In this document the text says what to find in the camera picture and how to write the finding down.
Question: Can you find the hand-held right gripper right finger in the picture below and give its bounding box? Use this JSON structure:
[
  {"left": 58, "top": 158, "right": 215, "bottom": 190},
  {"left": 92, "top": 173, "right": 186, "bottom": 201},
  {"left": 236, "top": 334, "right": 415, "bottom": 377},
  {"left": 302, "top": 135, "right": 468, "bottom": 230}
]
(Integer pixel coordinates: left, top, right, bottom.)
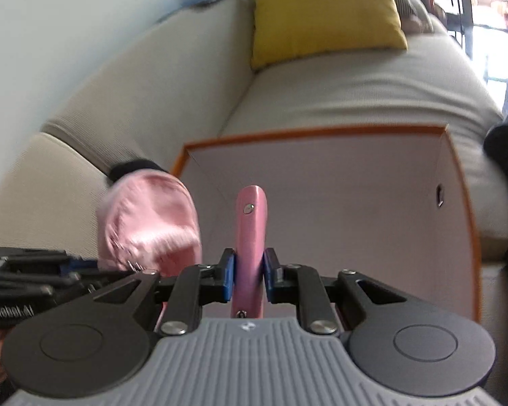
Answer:
[{"left": 263, "top": 247, "right": 407, "bottom": 336}]

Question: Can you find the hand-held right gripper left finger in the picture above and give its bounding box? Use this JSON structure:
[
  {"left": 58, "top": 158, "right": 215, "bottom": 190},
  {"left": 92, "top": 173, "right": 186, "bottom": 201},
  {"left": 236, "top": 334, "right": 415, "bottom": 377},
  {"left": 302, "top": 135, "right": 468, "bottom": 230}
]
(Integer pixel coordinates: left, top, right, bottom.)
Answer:
[{"left": 93, "top": 247, "right": 238, "bottom": 336}]

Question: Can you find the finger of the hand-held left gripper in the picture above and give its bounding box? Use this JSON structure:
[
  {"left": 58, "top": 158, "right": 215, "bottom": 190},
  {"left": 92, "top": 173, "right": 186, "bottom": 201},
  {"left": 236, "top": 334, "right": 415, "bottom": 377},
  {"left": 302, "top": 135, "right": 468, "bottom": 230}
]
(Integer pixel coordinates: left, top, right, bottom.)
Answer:
[
  {"left": 0, "top": 273, "right": 94, "bottom": 303},
  {"left": 0, "top": 249, "right": 97, "bottom": 275}
]

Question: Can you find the pink satin pouch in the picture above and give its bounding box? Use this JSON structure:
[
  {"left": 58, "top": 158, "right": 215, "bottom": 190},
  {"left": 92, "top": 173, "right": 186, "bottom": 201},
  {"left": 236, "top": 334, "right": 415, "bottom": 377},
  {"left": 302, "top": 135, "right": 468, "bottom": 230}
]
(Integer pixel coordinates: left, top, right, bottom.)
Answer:
[{"left": 97, "top": 171, "right": 203, "bottom": 275}]

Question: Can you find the orange-edged cardboard box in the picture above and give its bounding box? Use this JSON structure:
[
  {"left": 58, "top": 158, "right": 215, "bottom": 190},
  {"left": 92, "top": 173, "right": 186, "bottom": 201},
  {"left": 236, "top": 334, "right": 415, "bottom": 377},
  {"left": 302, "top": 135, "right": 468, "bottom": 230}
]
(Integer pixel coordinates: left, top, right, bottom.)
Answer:
[{"left": 169, "top": 123, "right": 481, "bottom": 322}]

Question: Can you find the black fuzzy object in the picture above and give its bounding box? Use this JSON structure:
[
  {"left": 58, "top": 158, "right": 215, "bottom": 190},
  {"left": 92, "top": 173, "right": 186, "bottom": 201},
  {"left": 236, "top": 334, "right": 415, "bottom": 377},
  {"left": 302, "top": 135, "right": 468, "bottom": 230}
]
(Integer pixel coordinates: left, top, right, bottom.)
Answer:
[{"left": 108, "top": 160, "right": 170, "bottom": 184}]

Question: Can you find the beige sofa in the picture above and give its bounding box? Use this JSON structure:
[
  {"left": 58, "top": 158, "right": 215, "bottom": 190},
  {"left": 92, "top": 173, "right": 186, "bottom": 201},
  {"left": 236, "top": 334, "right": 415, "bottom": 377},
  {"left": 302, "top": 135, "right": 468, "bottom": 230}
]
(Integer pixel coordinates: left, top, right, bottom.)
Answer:
[{"left": 0, "top": 0, "right": 508, "bottom": 390}]

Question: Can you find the yellow cushion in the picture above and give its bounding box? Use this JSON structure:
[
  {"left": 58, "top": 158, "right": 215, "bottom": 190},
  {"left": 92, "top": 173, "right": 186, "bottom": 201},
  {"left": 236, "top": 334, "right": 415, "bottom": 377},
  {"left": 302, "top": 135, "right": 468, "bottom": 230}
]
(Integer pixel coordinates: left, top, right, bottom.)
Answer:
[{"left": 251, "top": 0, "right": 408, "bottom": 72}]

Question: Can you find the person's leg with black sock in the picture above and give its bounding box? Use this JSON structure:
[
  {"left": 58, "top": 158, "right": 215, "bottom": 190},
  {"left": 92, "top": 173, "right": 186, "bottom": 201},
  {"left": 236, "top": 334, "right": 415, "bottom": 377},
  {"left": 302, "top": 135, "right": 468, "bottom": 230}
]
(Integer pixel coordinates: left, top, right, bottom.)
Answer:
[{"left": 483, "top": 92, "right": 508, "bottom": 263}]

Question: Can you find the grey patterned cushion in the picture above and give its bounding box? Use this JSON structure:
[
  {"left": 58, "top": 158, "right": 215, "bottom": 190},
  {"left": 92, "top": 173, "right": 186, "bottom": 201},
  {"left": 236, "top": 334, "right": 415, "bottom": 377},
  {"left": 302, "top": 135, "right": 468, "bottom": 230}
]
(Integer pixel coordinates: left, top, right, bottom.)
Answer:
[{"left": 383, "top": 0, "right": 435, "bottom": 35}]

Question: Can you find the black metal rack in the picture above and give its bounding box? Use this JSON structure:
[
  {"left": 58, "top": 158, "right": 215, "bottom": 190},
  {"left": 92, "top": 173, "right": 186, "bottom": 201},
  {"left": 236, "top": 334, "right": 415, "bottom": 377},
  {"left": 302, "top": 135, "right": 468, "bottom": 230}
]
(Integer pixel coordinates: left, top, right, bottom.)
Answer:
[{"left": 442, "top": 0, "right": 477, "bottom": 58}]

